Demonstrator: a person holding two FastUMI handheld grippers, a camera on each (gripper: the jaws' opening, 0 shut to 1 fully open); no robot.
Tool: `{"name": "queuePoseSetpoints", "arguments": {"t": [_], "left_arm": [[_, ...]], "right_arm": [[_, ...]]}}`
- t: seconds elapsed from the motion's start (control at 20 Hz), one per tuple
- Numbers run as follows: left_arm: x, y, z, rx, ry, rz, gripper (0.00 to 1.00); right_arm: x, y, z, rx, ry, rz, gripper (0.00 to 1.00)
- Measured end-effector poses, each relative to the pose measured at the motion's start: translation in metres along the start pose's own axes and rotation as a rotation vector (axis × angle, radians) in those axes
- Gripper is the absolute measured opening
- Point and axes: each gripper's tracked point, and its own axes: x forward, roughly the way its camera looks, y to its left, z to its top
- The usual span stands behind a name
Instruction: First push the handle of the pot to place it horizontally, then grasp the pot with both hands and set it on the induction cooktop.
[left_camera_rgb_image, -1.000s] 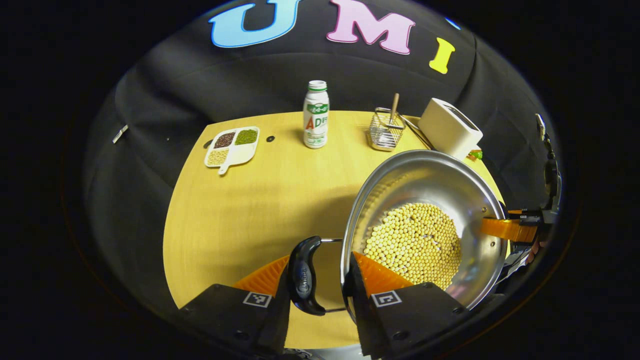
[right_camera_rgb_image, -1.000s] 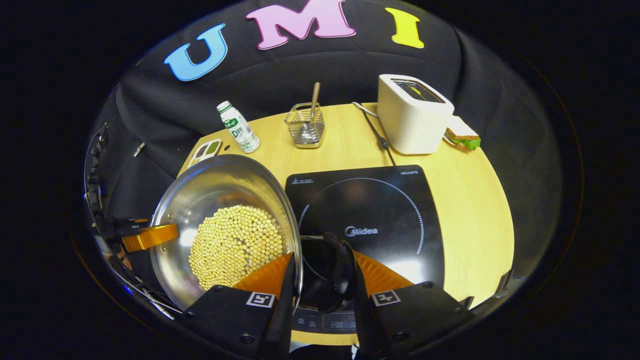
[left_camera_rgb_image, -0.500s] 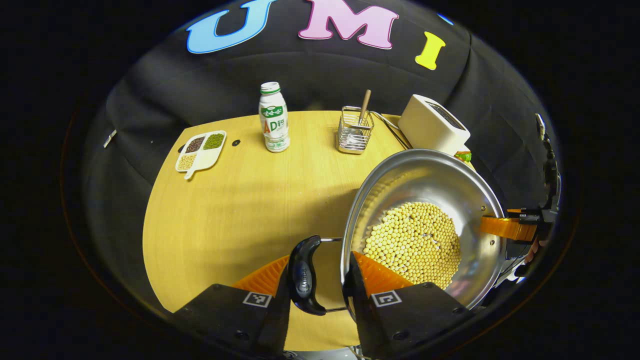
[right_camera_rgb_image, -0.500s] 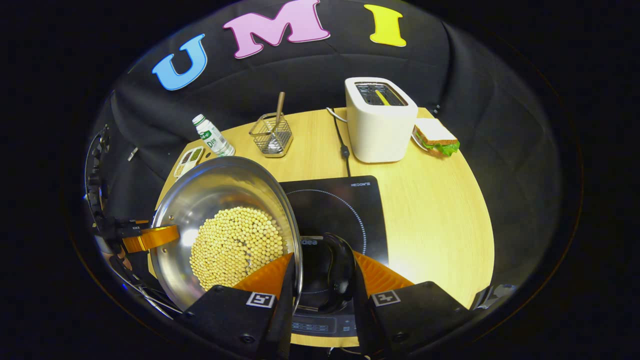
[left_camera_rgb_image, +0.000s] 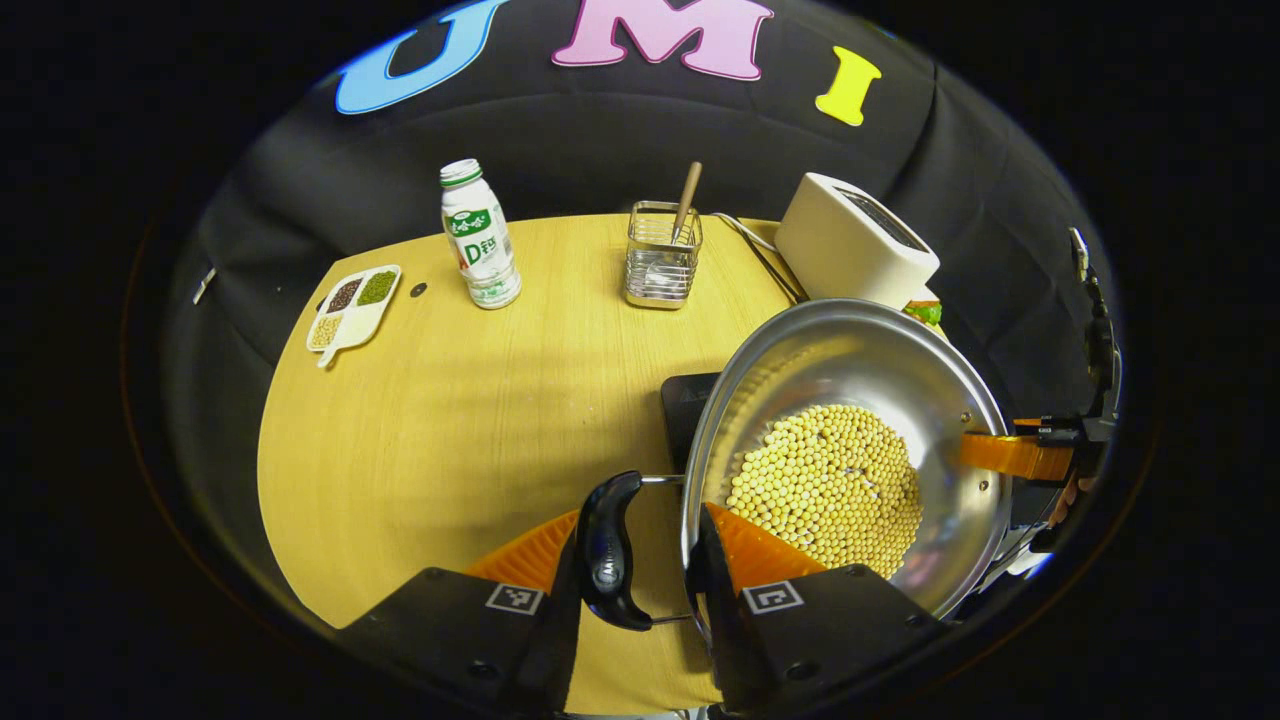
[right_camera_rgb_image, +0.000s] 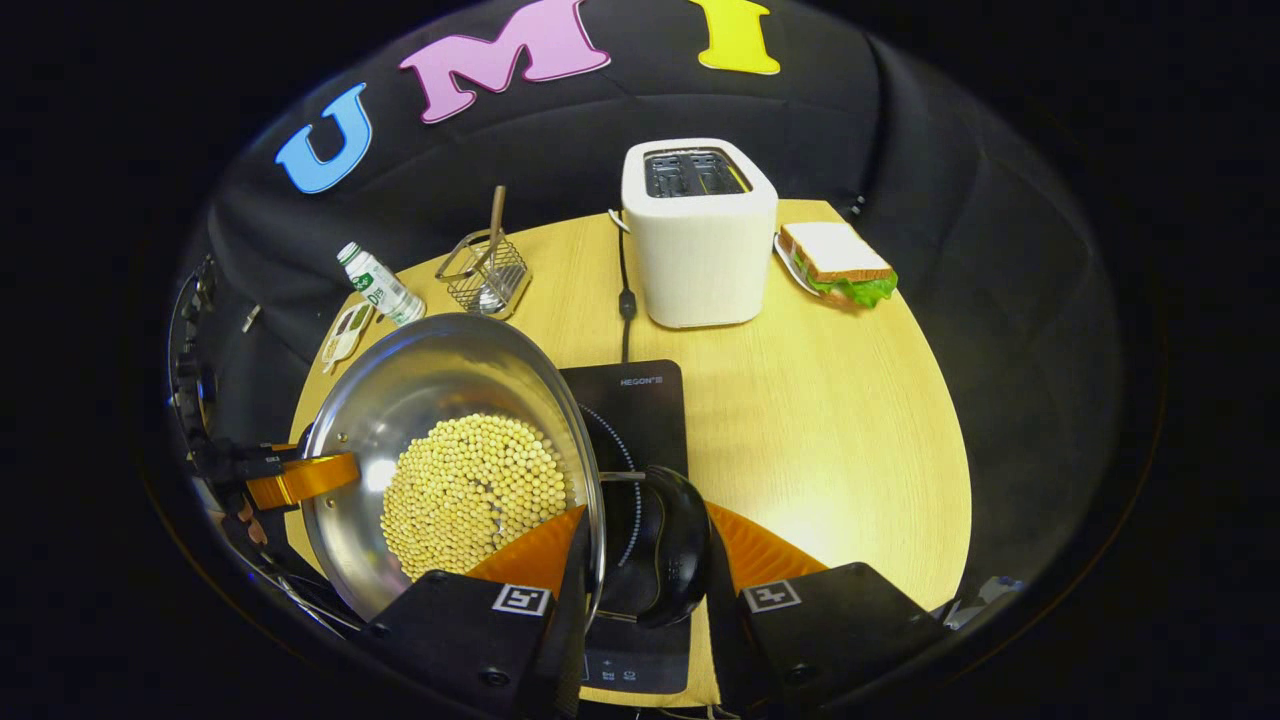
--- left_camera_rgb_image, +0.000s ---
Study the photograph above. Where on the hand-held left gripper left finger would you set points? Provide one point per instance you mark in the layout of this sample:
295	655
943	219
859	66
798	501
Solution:
555	660

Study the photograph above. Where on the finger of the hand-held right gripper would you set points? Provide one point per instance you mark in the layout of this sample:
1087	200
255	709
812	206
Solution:
1020	458

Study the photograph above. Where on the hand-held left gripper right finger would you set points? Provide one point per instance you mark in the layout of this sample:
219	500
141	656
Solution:
725	640

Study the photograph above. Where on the black induction cooktop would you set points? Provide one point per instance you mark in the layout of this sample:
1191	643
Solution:
688	415

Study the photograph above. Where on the white cloth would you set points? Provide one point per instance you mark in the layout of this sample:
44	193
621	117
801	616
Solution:
1030	565

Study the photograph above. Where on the green and white toy sandwich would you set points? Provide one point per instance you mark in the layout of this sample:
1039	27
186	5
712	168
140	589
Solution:
925	312

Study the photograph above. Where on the pile of soybeans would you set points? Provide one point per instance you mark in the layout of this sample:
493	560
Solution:
830	490

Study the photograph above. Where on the white toaster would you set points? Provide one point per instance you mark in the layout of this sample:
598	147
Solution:
850	250

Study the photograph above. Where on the white divided dish of beans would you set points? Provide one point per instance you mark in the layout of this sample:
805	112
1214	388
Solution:
352	312

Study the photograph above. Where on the white drink bottle green label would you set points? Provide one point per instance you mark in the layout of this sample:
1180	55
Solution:
480	245

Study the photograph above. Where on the wooden stick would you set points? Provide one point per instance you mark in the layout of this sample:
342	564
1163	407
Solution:
686	200

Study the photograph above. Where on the small white tag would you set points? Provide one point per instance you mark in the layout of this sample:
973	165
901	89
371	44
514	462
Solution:
203	286

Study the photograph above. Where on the black backdrop cloth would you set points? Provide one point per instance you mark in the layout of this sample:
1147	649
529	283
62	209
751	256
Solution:
600	140

